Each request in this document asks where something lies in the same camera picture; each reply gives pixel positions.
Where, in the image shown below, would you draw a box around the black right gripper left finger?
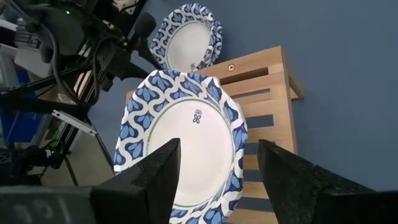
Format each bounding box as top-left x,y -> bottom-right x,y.
0,138 -> 181,224

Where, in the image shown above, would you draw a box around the small blue patterned plate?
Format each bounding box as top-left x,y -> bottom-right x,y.
149,2 -> 223,73

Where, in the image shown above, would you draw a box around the black aluminium table frame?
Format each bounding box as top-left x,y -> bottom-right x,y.
51,108 -> 115,187

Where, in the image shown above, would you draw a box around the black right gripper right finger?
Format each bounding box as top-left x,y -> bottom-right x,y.
257,139 -> 398,224

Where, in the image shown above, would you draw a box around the blue patterned paper bowl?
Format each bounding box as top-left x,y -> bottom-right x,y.
113,68 -> 249,224

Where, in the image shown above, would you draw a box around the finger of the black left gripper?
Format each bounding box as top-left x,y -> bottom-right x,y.
130,12 -> 158,43
102,40 -> 162,80

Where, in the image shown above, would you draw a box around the wooden slatted shelf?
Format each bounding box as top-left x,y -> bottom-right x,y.
126,45 -> 305,224

